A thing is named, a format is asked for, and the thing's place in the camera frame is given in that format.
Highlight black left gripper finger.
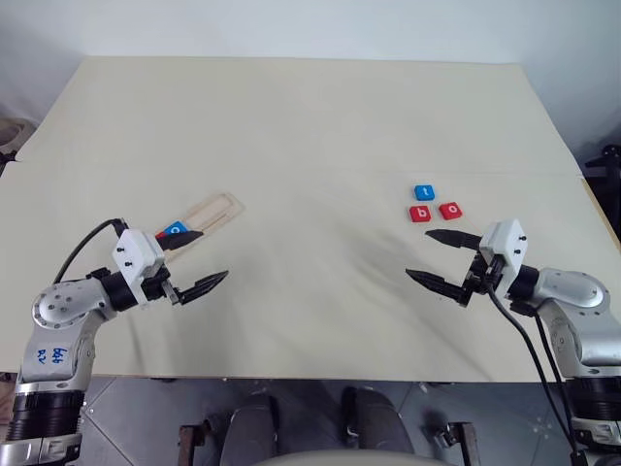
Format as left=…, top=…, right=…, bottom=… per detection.
left=179, top=270, right=231, bottom=306
left=162, top=230, right=205, bottom=252

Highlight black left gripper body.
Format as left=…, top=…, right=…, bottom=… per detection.
left=143, top=270, right=189, bottom=308

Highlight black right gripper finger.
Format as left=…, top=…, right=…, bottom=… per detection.
left=405, top=267, right=467, bottom=299
left=424, top=228, right=484, bottom=251

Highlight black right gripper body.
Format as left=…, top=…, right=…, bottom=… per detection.
left=457, top=251, right=506, bottom=308

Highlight red letter tile o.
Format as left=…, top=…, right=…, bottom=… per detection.
left=438, top=201, right=467, bottom=221

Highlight wooden letter tray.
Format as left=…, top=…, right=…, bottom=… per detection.
left=153, top=191, right=246, bottom=254

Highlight dark rounded shape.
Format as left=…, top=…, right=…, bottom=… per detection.
left=226, top=391, right=281, bottom=458
left=341, top=384, right=415, bottom=456

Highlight black equipment stand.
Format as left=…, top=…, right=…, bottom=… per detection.
left=583, top=142, right=621, bottom=208

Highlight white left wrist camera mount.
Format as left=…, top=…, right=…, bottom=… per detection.
left=111, top=228, right=167, bottom=310

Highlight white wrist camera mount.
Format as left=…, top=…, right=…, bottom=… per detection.
left=111, top=228, right=167, bottom=310
left=478, top=217, right=530, bottom=300

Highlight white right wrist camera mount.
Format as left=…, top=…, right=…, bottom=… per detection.
left=478, top=217, right=530, bottom=300

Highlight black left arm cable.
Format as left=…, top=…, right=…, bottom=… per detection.
left=51, top=217, right=130, bottom=285

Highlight long black right arm cable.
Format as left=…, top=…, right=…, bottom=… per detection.
left=487, top=264, right=591, bottom=466

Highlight short black right arm cable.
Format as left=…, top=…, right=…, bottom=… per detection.
left=508, top=299, right=572, bottom=390

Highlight brown metal table bracket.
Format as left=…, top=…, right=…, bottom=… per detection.
left=425, top=420, right=480, bottom=466
left=178, top=423, right=211, bottom=466

